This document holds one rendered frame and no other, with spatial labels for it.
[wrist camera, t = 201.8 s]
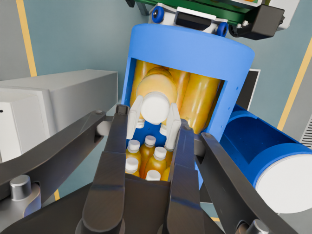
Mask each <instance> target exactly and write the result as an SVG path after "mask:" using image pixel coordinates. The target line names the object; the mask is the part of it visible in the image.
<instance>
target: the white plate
mask: <svg viewBox="0 0 312 234"><path fill-rule="evenodd" d="M255 190H256V191H257V192H258V193H259V195H260V196H261V197H262V199H263V200H264V201H265V203H266V204H267V205H268V206H269V207H270V208H271V209H272V210H273V211H274V212H278V213H296V212H301V211H304V210H307V209H309V208H312V154H297V155H292V156H287V157H285V158H282V159H280V160H278V161H276V162H274V163H273V164H271V165H270V166H268V167H267V168H266V169H265V170H264V171H263V172H262V174H261V175H260V176H259V178H258V180H257V183H256V186H255Z"/></svg>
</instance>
